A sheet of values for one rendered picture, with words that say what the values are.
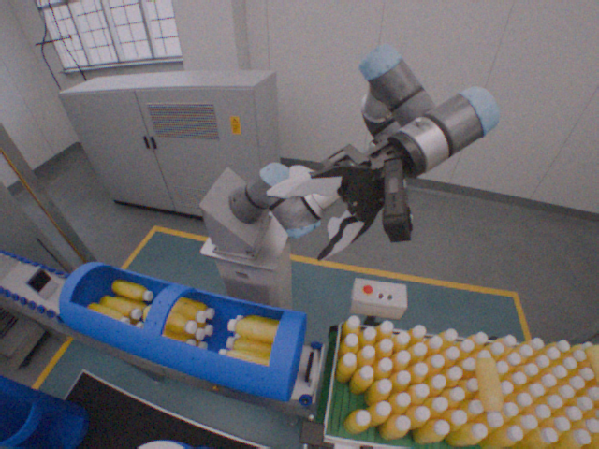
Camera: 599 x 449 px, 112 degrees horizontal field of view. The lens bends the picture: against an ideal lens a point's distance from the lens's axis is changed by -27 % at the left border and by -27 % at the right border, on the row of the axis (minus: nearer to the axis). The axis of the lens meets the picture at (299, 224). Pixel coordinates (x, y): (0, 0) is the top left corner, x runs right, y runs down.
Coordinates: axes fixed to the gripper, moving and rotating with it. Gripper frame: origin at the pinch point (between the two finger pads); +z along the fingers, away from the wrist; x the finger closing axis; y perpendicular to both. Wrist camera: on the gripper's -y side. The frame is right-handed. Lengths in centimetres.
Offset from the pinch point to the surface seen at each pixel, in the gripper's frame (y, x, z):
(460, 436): -30, -81, -6
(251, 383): 2, -40, 36
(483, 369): -17, -74, -23
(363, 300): 21, -63, -1
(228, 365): 7, -34, 39
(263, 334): 17, -43, 31
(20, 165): 100, 40, 101
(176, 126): 205, -10, 58
